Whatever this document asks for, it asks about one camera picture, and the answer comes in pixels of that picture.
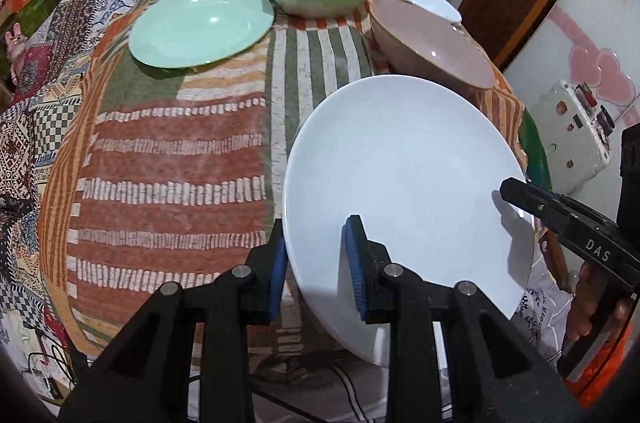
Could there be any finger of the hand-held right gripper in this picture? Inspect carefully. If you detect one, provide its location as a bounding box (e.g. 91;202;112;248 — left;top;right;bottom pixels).
499;177;581;249

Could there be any white power strip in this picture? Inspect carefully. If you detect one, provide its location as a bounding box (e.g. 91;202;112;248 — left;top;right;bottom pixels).
529;79;614;195

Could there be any pink rabbit toy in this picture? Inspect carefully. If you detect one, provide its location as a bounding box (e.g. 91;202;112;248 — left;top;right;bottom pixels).
4;22;27;60

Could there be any striped patchwork blanket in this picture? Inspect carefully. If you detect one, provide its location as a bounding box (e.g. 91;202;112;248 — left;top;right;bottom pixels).
36;0;527;404

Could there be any person's right hand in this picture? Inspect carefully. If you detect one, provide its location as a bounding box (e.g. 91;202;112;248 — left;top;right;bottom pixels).
566;262;632;340

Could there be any pink bowl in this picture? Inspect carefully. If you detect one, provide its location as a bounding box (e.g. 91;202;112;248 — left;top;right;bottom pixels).
369;0;497;91

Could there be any black cable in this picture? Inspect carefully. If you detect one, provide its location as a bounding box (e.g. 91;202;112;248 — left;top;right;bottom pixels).
22;325;91;401

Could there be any white plate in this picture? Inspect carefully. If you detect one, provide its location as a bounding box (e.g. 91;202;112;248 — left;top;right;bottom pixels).
282;74;536;366

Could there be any white printed cloth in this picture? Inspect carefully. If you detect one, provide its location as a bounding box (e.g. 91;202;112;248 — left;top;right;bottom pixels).
509;248;577;361

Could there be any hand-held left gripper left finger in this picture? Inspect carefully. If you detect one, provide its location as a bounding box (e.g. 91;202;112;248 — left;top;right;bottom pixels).
59;218;288;423

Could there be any green gift box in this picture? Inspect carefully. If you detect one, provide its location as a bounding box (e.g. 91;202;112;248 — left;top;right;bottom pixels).
0;0;57;50

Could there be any green plate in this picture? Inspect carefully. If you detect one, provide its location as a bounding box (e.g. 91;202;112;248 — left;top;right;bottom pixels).
128;0;275;69

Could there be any checkered patchwork bedsheet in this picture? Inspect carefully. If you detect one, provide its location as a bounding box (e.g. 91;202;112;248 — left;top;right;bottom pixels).
0;0;161;344

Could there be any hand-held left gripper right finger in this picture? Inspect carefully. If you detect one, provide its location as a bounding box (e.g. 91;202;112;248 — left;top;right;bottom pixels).
342;215;587;423

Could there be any white refrigerator with pink hearts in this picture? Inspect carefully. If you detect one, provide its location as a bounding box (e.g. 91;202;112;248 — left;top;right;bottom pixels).
500;0;640;209

